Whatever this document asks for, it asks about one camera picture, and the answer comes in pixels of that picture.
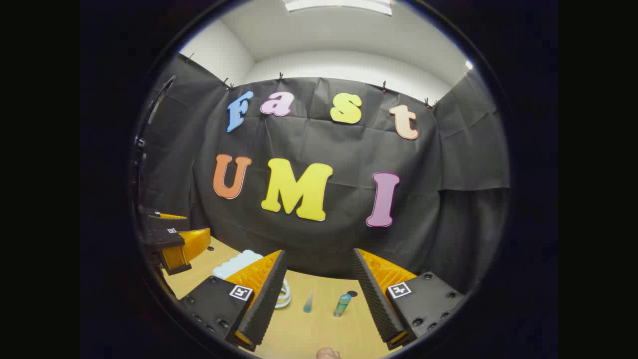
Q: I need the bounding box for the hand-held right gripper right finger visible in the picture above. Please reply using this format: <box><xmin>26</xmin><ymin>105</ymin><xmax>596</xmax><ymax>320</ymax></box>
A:
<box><xmin>352</xmin><ymin>248</ymin><xmax>465</xmax><ymax>351</ymax></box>

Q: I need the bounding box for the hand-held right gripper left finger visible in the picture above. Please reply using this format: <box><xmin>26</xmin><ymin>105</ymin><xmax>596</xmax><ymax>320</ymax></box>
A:
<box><xmin>178</xmin><ymin>249</ymin><xmax>288</xmax><ymax>352</ymax></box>

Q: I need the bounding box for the teal bottle with blue cap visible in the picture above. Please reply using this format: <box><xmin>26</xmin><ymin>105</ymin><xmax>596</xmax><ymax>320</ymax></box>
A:
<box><xmin>333</xmin><ymin>293</ymin><xmax>352</xmax><ymax>318</ymax></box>

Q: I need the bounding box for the light blue suitcase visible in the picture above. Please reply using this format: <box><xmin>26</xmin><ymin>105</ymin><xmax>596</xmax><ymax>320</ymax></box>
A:
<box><xmin>213</xmin><ymin>249</ymin><xmax>292</xmax><ymax>309</ymax></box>

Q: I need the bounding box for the black backdrop cloth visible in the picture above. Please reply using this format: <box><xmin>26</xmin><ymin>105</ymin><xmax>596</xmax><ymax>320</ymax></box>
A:
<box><xmin>134</xmin><ymin>52</ymin><xmax>510</xmax><ymax>295</ymax></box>

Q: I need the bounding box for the ceiling light panel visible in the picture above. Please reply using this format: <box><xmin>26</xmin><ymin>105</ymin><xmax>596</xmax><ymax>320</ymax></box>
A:
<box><xmin>283</xmin><ymin>0</ymin><xmax>394</xmax><ymax>16</ymax></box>

